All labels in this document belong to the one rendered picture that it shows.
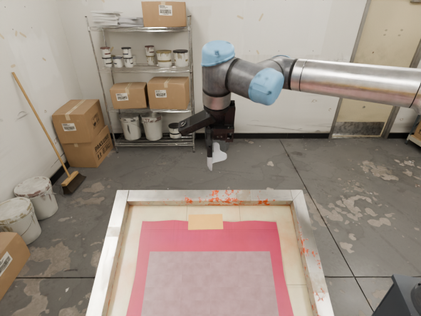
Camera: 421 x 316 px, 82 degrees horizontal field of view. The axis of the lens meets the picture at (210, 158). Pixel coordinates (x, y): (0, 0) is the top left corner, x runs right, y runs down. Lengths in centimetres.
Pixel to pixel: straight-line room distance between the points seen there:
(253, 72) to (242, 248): 47
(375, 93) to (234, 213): 48
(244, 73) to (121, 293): 62
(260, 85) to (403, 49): 429
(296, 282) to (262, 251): 11
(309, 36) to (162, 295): 373
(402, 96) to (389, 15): 393
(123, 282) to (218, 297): 25
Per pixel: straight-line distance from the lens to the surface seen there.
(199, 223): 76
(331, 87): 62
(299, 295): 75
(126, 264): 76
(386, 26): 453
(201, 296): 71
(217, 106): 63
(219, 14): 375
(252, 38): 381
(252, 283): 73
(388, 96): 61
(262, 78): 53
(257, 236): 76
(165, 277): 73
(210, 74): 58
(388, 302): 105
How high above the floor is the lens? 189
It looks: 31 degrees down
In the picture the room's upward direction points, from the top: straight up
